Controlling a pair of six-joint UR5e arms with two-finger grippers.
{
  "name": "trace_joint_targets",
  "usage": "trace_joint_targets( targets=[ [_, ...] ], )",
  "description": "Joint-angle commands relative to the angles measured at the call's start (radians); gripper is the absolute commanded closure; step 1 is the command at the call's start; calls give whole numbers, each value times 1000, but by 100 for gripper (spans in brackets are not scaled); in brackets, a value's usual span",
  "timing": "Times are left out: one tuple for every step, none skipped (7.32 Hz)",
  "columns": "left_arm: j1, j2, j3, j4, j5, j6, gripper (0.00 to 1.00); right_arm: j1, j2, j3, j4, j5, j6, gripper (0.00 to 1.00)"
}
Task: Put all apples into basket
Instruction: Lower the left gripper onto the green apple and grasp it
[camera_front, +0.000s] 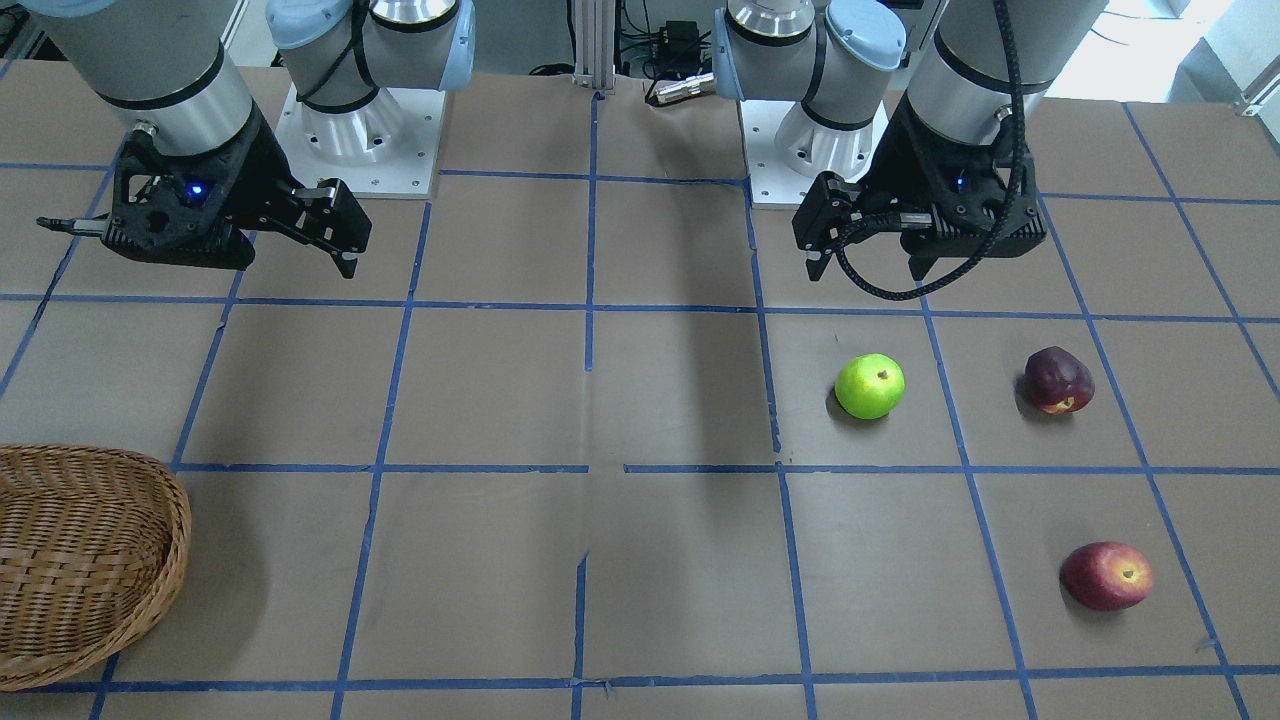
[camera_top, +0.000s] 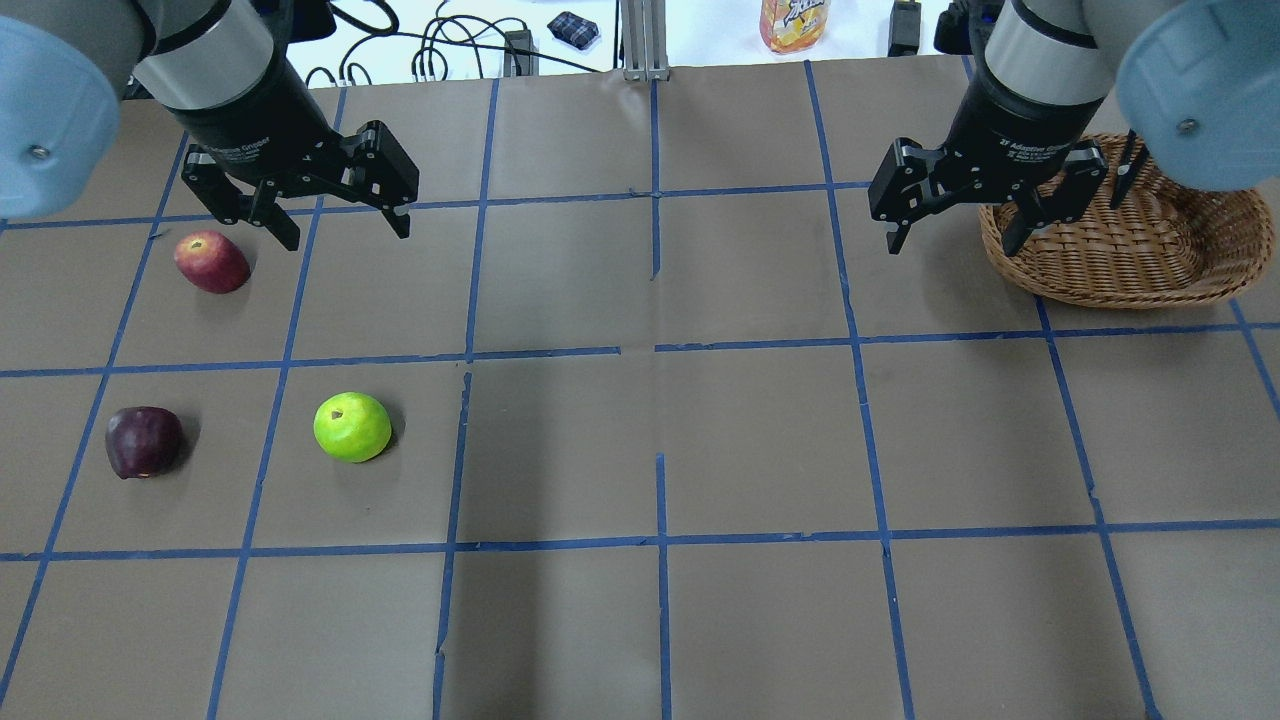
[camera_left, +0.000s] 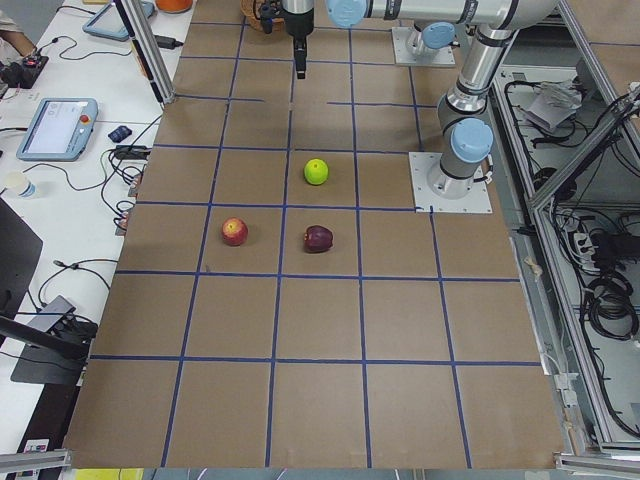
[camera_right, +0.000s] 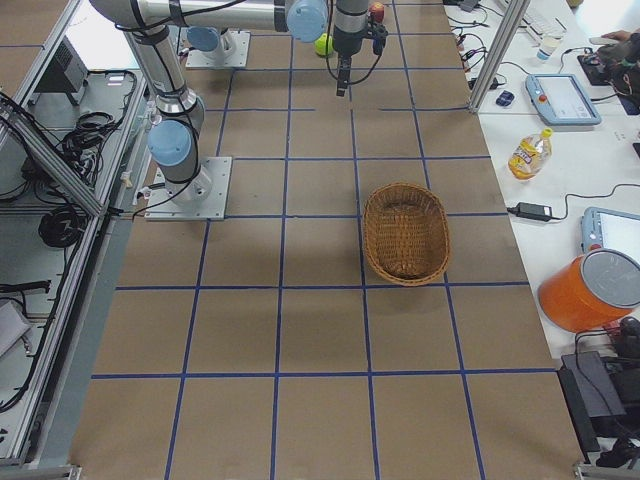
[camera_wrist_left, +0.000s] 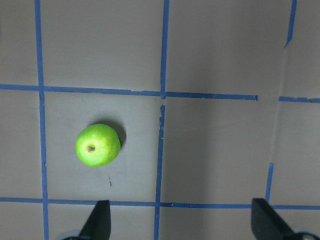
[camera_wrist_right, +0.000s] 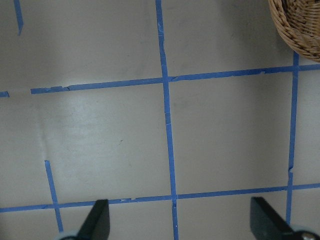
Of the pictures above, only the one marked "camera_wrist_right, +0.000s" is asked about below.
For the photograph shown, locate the woven wicker basket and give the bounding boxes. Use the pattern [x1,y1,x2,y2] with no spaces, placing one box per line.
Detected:
[267,0,320,63]

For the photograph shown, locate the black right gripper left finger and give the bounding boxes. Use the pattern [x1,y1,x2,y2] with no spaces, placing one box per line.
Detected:
[76,199,111,240]

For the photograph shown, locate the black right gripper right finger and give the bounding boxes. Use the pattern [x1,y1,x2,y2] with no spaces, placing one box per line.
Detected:
[250,196,320,240]

